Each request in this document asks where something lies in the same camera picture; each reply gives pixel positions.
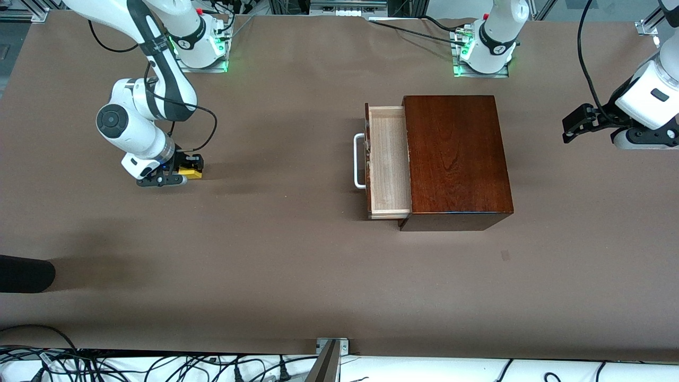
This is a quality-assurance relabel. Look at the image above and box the white power strip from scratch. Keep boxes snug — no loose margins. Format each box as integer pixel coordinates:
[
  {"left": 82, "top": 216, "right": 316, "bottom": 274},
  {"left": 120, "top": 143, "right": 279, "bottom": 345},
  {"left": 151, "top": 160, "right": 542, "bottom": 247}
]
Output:
[{"left": 309, "top": 0, "right": 389, "bottom": 18}]

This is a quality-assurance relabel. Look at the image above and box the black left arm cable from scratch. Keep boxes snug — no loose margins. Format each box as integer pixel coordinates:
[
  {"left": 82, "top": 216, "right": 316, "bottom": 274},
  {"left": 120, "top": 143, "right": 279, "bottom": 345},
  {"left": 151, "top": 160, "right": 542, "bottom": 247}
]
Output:
[{"left": 577, "top": 0, "right": 619, "bottom": 116}]

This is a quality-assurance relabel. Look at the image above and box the aluminium corner frame profile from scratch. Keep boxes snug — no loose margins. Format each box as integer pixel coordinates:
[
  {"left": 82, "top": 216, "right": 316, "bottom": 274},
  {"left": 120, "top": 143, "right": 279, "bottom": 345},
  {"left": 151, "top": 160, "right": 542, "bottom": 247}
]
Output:
[{"left": 635, "top": 6, "right": 665, "bottom": 36}]

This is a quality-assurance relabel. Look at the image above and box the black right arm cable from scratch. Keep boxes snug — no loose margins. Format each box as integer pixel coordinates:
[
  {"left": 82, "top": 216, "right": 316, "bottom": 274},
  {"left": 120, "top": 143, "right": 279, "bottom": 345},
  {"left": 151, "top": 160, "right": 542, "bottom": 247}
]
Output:
[{"left": 87, "top": 20, "right": 219, "bottom": 153}]

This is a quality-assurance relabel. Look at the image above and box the small aluminium table bracket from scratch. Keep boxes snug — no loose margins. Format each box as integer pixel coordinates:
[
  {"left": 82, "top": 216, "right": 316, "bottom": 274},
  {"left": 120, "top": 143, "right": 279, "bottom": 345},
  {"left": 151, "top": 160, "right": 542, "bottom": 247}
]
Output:
[{"left": 316, "top": 337, "right": 350, "bottom": 355}]

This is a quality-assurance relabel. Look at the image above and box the black cylindrical object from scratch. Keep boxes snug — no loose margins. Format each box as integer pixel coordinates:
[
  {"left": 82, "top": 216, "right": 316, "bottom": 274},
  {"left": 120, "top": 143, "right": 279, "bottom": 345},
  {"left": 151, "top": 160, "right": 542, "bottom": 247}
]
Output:
[{"left": 0, "top": 255, "right": 56, "bottom": 294}]

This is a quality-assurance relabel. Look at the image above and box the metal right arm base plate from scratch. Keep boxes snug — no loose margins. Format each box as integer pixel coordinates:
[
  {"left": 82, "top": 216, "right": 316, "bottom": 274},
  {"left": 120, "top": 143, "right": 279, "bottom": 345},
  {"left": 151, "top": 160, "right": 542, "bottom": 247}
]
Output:
[{"left": 173, "top": 16, "right": 230, "bottom": 74}]

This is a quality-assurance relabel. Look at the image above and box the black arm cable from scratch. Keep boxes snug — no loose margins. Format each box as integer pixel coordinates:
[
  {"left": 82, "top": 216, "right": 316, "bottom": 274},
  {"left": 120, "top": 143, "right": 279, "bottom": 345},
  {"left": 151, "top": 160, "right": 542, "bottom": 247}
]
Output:
[
  {"left": 87, "top": 20, "right": 219, "bottom": 153},
  {"left": 577, "top": 0, "right": 619, "bottom": 116}
]

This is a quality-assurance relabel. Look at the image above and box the dark aluminium post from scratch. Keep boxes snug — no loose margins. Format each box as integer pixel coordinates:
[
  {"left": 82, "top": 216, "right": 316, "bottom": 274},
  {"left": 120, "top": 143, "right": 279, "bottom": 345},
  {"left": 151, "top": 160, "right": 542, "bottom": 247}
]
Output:
[{"left": 304, "top": 340, "right": 342, "bottom": 382}]

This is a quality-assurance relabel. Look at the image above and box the black cable on table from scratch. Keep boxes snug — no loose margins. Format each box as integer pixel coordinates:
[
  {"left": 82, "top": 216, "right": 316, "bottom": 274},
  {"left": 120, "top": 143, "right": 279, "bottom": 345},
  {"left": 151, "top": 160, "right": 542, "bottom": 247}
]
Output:
[{"left": 368, "top": 19, "right": 458, "bottom": 44}]

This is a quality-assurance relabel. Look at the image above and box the white cloth sheet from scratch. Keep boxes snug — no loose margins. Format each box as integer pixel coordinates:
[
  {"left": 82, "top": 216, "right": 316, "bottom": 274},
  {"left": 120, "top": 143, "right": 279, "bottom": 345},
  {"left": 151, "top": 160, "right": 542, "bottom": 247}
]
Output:
[{"left": 0, "top": 348, "right": 679, "bottom": 382}]

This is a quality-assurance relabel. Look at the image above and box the aluminium corner bracket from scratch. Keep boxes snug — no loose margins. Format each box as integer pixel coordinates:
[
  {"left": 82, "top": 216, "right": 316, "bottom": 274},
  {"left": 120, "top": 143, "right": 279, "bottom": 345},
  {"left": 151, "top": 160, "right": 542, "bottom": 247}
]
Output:
[{"left": 0, "top": 8, "right": 49, "bottom": 23}]

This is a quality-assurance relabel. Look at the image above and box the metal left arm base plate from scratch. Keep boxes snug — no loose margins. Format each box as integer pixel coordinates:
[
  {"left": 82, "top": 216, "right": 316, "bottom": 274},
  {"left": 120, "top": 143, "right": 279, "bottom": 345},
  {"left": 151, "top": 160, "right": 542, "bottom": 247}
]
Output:
[{"left": 450, "top": 27, "right": 510, "bottom": 79}]

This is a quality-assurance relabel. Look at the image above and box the black looped floor cable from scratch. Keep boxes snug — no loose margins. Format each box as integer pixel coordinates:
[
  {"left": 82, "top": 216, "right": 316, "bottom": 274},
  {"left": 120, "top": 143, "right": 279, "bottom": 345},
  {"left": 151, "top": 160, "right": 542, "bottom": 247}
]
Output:
[{"left": 0, "top": 324, "right": 81, "bottom": 354}]

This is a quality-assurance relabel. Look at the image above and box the wooden drawer with white handle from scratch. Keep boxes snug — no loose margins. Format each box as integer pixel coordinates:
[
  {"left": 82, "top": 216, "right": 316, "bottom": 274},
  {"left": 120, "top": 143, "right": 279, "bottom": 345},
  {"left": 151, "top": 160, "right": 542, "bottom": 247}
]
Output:
[{"left": 353, "top": 103, "right": 414, "bottom": 220}]

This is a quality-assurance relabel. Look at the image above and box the dark brown wooden cabinet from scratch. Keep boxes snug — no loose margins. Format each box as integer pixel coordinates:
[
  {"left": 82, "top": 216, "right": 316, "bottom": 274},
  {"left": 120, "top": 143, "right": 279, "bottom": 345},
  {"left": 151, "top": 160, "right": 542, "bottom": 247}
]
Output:
[{"left": 399, "top": 95, "right": 514, "bottom": 232}]

